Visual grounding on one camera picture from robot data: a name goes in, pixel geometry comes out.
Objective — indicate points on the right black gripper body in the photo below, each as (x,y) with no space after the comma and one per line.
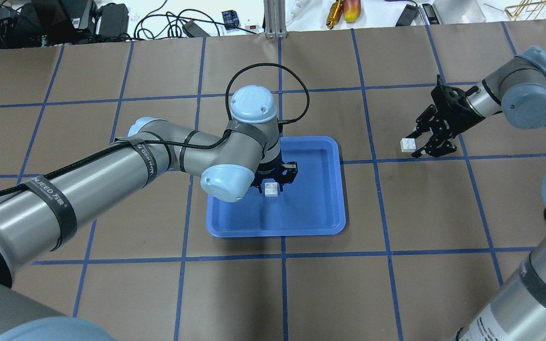
(454,119)

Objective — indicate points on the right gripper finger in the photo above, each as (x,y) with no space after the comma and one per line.
(439,145)
(426,122)

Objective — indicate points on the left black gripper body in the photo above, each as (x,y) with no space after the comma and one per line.
(270,173)

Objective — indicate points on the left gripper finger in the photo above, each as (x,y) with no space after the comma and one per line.
(288,174)
(258,183)

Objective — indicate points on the white block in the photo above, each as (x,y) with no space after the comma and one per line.
(408,145)
(271,189)

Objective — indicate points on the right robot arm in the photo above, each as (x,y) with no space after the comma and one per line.
(517,89)

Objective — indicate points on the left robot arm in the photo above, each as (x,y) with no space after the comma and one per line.
(44,213)

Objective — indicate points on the blue plastic tray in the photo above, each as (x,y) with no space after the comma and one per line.
(313,204)

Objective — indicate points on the metal tin tray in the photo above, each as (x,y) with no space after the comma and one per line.
(458,11)

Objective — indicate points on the mango fruit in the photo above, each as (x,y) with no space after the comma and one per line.
(352,10)

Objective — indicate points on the brass cylinder tool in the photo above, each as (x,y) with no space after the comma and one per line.
(334,14)

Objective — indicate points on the black power adapter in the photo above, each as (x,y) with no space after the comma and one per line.
(113,20)

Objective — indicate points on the gold wire rack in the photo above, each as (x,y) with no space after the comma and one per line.
(515,10)

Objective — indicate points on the aluminium frame post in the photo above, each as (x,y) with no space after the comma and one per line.
(275,19)

